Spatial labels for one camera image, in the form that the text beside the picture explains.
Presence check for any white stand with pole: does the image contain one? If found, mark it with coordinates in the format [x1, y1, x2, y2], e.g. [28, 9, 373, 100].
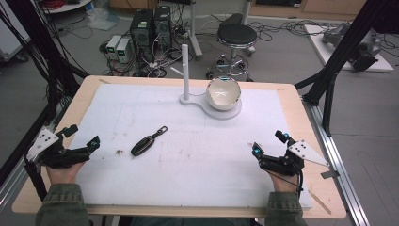
[170, 43, 243, 121]

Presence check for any person's left hand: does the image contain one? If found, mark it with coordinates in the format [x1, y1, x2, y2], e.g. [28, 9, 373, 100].
[46, 161, 85, 186]

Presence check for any thick black gripper cable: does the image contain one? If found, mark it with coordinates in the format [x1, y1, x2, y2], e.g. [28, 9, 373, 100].
[24, 159, 49, 202]

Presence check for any person's right hand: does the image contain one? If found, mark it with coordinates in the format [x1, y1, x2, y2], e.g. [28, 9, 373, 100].
[268, 171, 299, 193]

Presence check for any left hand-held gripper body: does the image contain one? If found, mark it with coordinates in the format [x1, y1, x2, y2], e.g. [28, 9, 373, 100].
[25, 126, 92, 170]

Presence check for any black round stool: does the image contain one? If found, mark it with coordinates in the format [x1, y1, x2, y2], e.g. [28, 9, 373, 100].
[205, 13, 259, 83]

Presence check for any grey tape strip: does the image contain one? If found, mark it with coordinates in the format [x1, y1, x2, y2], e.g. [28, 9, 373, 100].
[320, 169, 341, 180]

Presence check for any clear plastic bag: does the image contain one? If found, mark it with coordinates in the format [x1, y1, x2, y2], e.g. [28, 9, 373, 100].
[86, 7, 121, 31]

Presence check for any black metal frame stand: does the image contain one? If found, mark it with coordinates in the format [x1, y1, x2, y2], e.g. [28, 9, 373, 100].
[0, 0, 89, 187]
[294, 0, 399, 137]

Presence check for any grey metal stand leg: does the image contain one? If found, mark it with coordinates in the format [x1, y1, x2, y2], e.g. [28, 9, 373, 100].
[187, 0, 204, 61]

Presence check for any black car key fob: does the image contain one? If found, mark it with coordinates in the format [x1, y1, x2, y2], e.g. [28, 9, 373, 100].
[130, 125, 168, 157]

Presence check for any large black computer tower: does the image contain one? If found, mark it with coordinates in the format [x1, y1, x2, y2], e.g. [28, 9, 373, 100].
[129, 8, 155, 63]

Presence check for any white table mat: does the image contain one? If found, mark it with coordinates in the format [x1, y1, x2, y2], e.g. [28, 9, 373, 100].
[75, 82, 313, 210]

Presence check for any round white table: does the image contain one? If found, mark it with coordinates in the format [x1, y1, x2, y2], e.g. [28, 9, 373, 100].
[40, 0, 94, 15]

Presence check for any aluminium rail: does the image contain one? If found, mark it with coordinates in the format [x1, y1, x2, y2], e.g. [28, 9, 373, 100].
[301, 96, 372, 226]

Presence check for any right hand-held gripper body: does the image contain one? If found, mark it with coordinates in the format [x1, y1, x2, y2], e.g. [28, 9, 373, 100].
[260, 139, 330, 177]

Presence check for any white floor board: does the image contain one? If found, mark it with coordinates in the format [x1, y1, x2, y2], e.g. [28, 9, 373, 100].
[303, 24, 395, 73]

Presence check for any computer equipment on floor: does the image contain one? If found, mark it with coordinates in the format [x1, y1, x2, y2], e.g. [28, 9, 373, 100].
[99, 12, 201, 79]

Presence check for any white ceramic bowl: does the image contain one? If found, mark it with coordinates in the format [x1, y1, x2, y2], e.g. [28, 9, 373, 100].
[205, 75, 242, 111]

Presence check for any grey and black robot device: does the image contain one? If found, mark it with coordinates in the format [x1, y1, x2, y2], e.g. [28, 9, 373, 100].
[322, 22, 383, 73]

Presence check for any small black computer tower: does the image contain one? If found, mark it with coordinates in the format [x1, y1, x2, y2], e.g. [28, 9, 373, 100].
[152, 5, 173, 49]

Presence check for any white power supply unit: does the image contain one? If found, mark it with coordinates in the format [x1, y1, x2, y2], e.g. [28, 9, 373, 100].
[105, 34, 122, 60]
[115, 38, 133, 64]

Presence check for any thin wooden stick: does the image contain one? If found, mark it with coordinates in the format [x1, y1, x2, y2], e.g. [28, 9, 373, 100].
[307, 189, 332, 216]

